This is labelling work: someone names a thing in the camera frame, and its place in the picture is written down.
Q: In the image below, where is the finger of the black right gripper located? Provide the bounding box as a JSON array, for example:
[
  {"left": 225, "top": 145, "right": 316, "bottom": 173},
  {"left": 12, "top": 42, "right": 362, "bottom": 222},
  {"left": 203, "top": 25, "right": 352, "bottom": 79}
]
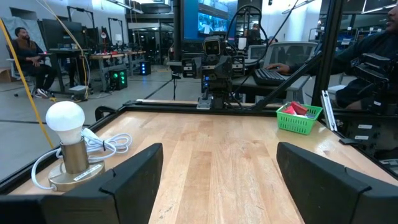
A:
[
  {"left": 182, "top": 58, "right": 197, "bottom": 78},
  {"left": 231, "top": 55, "right": 246, "bottom": 77}
]

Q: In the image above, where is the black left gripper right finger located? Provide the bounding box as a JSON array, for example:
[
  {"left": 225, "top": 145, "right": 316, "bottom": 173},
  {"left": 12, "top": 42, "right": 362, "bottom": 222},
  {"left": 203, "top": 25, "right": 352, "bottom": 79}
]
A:
[{"left": 275, "top": 142, "right": 398, "bottom": 224}]

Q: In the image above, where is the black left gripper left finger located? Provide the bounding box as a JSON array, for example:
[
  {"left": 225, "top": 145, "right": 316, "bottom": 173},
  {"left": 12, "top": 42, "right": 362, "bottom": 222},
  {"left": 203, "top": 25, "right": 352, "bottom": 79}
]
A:
[{"left": 0, "top": 142, "right": 164, "bottom": 224}]

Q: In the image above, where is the red rectangular block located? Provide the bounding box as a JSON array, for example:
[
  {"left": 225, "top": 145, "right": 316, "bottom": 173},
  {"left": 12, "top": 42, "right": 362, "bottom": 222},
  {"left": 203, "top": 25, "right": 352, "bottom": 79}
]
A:
[{"left": 290, "top": 101, "right": 309, "bottom": 116}]

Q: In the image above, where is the grey mesh office chair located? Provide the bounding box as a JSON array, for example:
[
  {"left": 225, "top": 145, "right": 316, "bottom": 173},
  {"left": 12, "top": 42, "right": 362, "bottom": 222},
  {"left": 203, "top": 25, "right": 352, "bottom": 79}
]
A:
[{"left": 262, "top": 42, "right": 320, "bottom": 68}]

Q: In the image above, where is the black computer keyboard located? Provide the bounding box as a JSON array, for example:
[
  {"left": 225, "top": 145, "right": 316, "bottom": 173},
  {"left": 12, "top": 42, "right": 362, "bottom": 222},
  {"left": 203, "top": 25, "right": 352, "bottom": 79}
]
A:
[{"left": 252, "top": 68, "right": 301, "bottom": 87}]

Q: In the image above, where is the person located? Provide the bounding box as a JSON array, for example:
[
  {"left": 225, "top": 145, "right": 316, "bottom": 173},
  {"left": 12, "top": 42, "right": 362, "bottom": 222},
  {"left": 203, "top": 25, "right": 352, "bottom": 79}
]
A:
[
  {"left": 247, "top": 23, "right": 264, "bottom": 46},
  {"left": 9, "top": 27, "right": 57, "bottom": 99},
  {"left": 266, "top": 2, "right": 398, "bottom": 110}
]

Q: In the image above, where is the person's hand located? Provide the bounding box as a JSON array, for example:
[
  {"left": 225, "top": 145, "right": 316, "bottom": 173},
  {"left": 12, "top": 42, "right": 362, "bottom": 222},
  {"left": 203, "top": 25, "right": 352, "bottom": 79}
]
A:
[{"left": 266, "top": 63, "right": 292, "bottom": 75}]

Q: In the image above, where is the black box with blue lights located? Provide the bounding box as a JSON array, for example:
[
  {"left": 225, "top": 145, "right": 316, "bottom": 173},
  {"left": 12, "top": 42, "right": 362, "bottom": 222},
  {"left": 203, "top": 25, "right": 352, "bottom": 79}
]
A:
[{"left": 139, "top": 61, "right": 152, "bottom": 76}]

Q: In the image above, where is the computer desk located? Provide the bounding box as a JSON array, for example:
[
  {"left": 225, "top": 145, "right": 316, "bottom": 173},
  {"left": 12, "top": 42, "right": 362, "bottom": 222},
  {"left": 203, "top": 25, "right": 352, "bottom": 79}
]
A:
[{"left": 231, "top": 74, "right": 312, "bottom": 103}]

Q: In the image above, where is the black computer with green lights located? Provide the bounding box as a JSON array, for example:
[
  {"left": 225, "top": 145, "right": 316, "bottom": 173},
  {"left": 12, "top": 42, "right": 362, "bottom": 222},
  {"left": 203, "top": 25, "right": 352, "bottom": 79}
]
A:
[{"left": 108, "top": 68, "right": 128, "bottom": 91}]

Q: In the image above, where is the green plastic basket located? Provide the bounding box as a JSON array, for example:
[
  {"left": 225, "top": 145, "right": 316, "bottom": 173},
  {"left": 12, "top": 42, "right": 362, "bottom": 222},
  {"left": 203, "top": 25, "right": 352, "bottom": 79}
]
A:
[{"left": 275, "top": 103, "right": 323, "bottom": 136}]

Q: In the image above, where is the wooden workbench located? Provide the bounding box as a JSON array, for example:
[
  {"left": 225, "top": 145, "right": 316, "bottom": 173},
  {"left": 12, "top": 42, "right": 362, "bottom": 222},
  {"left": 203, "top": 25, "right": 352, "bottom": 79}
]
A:
[{"left": 88, "top": 51, "right": 147, "bottom": 78}]

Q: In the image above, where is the brass lamp with white bulb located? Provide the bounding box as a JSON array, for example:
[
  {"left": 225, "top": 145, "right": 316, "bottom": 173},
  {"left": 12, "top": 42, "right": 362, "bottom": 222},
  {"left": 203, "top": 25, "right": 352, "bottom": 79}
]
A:
[{"left": 45, "top": 101, "right": 106, "bottom": 192}]

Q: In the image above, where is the white floor box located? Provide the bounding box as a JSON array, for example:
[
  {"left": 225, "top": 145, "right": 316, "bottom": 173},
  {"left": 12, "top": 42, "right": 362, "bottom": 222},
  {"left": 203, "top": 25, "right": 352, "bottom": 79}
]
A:
[{"left": 68, "top": 85, "right": 88, "bottom": 100}]

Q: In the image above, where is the cardboard box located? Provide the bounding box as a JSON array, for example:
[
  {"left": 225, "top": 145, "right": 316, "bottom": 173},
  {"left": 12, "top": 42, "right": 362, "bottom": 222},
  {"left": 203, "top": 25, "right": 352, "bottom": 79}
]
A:
[{"left": 0, "top": 67, "right": 13, "bottom": 83}]

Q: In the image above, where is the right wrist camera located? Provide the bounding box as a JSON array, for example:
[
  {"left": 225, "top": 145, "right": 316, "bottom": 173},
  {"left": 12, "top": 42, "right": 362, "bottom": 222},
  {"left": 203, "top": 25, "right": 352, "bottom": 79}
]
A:
[{"left": 202, "top": 35, "right": 222, "bottom": 57}]

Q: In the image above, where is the large wall display screen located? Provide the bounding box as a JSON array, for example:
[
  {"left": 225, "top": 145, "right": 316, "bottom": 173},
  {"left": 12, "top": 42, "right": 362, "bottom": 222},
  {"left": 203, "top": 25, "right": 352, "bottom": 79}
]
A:
[{"left": 183, "top": 0, "right": 239, "bottom": 41}]

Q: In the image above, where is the white lamp cable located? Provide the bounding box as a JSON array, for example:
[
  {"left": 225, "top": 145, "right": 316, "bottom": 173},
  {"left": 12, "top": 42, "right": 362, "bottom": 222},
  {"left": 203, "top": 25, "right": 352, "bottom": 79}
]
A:
[{"left": 30, "top": 127, "right": 134, "bottom": 190}]

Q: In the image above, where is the white metal corner bracket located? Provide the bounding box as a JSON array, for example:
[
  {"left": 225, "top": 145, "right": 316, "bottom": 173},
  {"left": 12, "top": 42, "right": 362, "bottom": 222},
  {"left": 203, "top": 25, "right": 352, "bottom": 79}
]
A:
[{"left": 321, "top": 90, "right": 338, "bottom": 132}]

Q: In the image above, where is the black aluminium frame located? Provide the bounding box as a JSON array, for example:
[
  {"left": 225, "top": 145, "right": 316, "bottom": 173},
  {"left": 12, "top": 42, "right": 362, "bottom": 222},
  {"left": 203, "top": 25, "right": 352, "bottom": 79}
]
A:
[{"left": 0, "top": 0, "right": 398, "bottom": 195}]

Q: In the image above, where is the yellow cable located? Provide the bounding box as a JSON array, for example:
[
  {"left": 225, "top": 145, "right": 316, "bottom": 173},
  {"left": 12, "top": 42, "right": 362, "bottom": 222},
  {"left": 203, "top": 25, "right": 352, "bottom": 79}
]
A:
[{"left": 0, "top": 18, "right": 54, "bottom": 149}]

